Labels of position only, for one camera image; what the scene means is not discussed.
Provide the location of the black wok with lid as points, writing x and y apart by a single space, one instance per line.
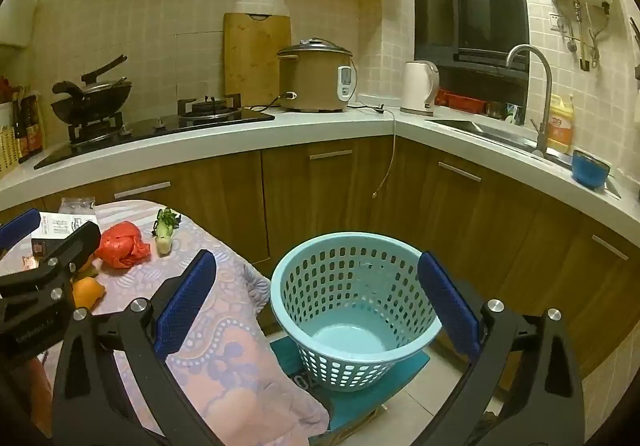
90 104

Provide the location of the black gas stove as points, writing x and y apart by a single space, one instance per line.
150 126

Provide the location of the white electric kettle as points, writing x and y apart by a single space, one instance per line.
417 86

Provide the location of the floral pink tablecloth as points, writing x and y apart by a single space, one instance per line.
235 341

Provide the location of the wooden base cabinet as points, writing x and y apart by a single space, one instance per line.
320 206

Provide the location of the brown rice cooker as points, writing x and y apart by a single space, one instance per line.
310 81

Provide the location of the person's left forearm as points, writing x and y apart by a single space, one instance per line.
41 391

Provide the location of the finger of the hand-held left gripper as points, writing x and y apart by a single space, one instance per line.
75 246
20 228

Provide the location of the dark sauce bottle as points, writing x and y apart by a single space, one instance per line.
21 136
36 126

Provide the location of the bok choy stem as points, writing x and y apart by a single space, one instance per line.
164 238

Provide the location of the red plastic container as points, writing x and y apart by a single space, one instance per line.
460 100

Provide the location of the small printed cup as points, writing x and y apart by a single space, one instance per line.
513 114

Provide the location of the blue bowl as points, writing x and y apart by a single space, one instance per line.
590 174

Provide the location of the clear plastic packet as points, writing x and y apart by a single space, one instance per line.
77 203

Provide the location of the wooden cutting board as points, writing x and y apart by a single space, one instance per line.
250 61

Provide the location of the small snack wrapper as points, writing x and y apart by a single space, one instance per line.
31 262

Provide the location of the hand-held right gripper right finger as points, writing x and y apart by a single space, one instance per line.
447 308

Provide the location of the metal faucet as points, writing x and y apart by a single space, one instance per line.
547 91

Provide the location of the white wall socket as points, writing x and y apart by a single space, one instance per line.
555 21

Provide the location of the hanging metal ladle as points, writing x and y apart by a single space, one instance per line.
570 44

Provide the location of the light blue plastic basket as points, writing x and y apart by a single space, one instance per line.
345 341

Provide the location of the hanging metal tongs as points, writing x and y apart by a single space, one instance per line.
596 51

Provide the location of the yellow plastic rack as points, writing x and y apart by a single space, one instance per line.
7 151

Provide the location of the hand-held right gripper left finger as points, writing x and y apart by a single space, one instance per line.
184 308

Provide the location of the white printed carton box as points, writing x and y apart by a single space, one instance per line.
57 226

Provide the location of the red plastic bag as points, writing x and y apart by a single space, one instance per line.
120 243

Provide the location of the small glass cup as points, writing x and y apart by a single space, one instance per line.
495 110

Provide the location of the stainless steel sink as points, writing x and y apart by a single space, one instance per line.
480 127

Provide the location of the yellow detergent bottle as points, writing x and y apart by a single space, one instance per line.
560 126

